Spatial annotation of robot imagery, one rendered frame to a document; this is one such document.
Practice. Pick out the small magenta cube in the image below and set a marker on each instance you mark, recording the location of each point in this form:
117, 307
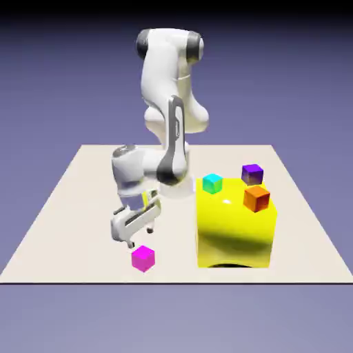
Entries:
142, 258

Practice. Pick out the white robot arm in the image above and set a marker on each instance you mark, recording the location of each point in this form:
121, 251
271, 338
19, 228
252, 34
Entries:
162, 71

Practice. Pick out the small orange cube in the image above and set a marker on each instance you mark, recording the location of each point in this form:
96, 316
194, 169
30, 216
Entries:
256, 198

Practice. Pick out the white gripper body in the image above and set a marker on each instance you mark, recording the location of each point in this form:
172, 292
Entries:
121, 224

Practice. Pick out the small purple cube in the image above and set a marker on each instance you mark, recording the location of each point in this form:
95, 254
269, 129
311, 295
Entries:
252, 174

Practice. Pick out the small cyan cube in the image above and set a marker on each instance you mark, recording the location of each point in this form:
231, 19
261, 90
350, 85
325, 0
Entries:
212, 183

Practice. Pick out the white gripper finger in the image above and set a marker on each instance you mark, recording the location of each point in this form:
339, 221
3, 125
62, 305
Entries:
130, 243
149, 229

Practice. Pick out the large yellow box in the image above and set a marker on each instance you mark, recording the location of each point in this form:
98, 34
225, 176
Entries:
234, 229

